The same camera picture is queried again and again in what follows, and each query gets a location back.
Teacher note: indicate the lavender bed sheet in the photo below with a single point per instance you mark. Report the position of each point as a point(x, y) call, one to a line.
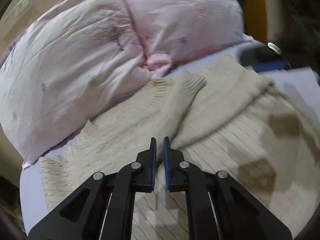
point(300, 84)

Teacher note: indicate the cream cable-knit sweater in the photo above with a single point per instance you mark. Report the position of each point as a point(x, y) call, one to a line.
point(222, 117)

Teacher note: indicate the wooden headboard frame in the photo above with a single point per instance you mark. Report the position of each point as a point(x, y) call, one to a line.
point(255, 19)

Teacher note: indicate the pink floral pillow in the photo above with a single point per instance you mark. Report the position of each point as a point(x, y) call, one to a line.
point(81, 55)

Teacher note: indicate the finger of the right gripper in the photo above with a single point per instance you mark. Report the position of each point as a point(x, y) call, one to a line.
point(264, 57)

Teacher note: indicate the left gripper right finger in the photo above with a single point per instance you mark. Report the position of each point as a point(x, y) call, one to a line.
point(218, 207)

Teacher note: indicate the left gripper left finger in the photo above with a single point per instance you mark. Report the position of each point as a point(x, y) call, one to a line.
point(102, 206)

